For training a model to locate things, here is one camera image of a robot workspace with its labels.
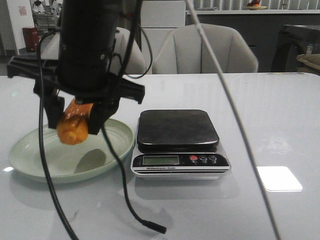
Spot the white drawer cabinet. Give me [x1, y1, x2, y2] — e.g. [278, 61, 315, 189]
[140, 0, 186, 66]

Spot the left grey upholstered chair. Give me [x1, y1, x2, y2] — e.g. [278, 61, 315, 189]
[41, 27, 147, 75]

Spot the orange corn cob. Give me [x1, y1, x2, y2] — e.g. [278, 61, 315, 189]
[56, 99, 93, 145]

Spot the white cable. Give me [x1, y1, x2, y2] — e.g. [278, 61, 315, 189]
[186, 0, 282, 240]

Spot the tan cushion at right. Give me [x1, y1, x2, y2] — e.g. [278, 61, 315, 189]
[296, 53, 320, 76]

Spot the right grey upholstered chair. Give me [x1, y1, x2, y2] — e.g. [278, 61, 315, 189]
[152, 23, 259, 75]

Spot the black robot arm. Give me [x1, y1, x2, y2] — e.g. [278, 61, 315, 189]
[7, 0, 145, 135]

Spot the black thick cable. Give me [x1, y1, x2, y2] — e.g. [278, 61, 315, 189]
[36, 29, 80, 240]

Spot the fruit plate on counter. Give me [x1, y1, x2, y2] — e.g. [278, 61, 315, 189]
[245, 0, 268, 10]

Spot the dark grey counter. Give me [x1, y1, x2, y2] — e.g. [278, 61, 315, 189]
[197, 10, 320, 72]

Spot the grey upholstered chair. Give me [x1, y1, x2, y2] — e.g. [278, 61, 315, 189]
[152, 23, 259, 75]
[41, 27, 147, 75]

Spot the pale green plate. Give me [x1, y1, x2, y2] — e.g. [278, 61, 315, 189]
[9, 119, 135, 184]

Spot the red bin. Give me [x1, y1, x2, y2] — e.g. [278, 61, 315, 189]
[22, 27, 39, 52]

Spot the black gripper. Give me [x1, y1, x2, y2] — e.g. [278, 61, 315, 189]
[7, 55, 145, 135]

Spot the black silver kitchen scale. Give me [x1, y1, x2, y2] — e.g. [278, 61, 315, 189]
[130, 109, 231, 180]

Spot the dark appliance at right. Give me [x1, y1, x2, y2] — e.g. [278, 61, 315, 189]
[271, 24, 320, 72]

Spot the black cable with connector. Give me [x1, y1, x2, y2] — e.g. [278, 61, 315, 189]
[99, 0, 168, 235]

